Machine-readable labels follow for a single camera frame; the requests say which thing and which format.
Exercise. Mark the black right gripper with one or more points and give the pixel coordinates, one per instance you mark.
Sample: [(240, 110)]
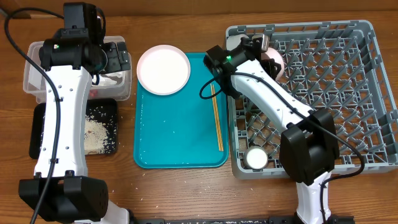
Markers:
[(267, 63)]

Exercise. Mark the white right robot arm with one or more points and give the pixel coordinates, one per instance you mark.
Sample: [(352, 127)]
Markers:
[(309, 144)]

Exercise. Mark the cooked rice pile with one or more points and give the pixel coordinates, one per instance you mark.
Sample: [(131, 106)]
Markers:
[(101, 130)]

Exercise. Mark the grey bowl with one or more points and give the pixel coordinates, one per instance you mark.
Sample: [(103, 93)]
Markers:
[(234, 41)]

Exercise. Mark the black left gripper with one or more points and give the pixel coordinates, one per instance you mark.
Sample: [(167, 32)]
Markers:
[(117, 60)]

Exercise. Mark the wooden chopstick left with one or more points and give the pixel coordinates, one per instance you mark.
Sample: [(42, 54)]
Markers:
[(215, 115)]

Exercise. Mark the clear plastic waste bin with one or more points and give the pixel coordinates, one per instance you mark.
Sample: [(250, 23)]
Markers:
[(34, 84)]

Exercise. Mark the black waste tray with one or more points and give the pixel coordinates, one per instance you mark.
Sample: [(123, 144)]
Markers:
[(38, 123)]

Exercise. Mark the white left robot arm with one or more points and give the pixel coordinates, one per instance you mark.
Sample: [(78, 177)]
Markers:
[(71, 62)]

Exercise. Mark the teal serving tray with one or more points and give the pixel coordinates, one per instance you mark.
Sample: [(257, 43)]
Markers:
[(179, 131)]

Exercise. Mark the white cup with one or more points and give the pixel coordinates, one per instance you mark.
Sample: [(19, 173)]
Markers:
[(255, 158)]

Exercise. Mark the white tissue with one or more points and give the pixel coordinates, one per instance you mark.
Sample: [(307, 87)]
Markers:
[(108, 79)]

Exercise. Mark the red snack wrapper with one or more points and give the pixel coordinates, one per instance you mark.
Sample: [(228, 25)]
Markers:
[(93, 93)]

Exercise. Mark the large pink plate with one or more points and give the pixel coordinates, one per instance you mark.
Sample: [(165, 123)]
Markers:
[(163, 70)]

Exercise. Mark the grey dishwasher rack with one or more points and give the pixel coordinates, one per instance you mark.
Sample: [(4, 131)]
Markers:
[(335, 65)]

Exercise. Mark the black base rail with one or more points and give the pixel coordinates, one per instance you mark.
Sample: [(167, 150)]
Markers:
[(217, 221)]

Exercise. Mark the small pink plate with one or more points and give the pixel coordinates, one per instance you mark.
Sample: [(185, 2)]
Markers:
[(272, 54)]

